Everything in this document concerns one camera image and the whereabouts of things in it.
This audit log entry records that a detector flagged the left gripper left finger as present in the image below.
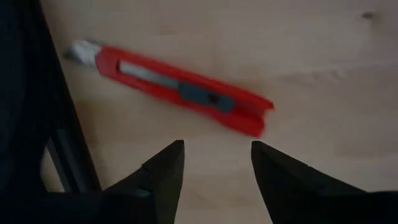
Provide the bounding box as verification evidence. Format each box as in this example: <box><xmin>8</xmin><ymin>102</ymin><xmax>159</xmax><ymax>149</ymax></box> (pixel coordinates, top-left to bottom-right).
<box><xmin>102</xmin><ymin>139</ymin><xmax>186</xmax><ymax>224</ymax></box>

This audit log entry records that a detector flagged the red box cutter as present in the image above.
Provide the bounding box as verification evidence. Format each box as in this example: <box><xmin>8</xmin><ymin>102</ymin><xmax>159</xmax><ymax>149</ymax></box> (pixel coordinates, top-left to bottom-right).
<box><xmin>63</xmin><ymin>39</ymin><xmax>275</xmax><ymax>139</ymax></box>

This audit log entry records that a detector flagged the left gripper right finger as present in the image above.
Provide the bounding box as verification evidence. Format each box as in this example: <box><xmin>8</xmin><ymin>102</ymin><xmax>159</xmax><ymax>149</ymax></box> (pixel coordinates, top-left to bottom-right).
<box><xmin>250</xmin><ymin>140</ymin><xmax>368</xmax><ymax>224</ymax></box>

